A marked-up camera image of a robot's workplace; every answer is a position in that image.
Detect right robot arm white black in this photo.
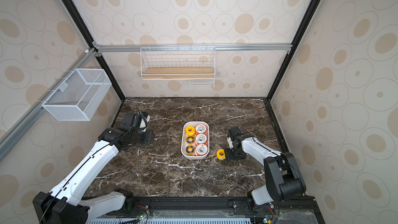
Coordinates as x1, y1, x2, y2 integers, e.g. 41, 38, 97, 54
225, 127, 306, 205

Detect aluminium rail wall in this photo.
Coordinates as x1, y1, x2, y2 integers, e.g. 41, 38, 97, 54
0, 48, 97, 162
94, 43, 292, 53

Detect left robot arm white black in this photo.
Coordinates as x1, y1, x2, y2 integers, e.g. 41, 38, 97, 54
33, 111, 153, 224

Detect white mesh wire basket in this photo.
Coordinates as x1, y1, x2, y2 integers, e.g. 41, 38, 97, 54
42, 68, 112, 121

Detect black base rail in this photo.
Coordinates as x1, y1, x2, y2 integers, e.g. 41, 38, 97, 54
99, 196, 325, 224

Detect yellow black label tape roll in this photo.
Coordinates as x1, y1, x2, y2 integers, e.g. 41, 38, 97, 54
186, 136, 195, 146
185, 145, 195, 156

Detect white wire shelf wooden board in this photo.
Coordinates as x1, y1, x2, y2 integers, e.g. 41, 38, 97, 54
140, 49, 216, 86

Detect aluminium rail left wall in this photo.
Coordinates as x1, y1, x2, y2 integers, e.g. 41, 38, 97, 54
0, 48, 97, 162

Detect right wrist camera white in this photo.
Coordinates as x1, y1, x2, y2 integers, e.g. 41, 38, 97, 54
227, 137, 233, 149

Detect white plastic storage box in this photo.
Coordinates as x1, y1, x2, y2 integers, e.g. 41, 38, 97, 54
180, 121, 210, 160

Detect orange white tape roll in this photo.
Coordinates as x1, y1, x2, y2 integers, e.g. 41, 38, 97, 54
195, 123, 207, 135
195, 134, 208, 145
195, 144, 208, 156

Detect aluminium rail back wall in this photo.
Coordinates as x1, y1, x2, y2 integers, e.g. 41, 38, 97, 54
94, 43, 292, 53

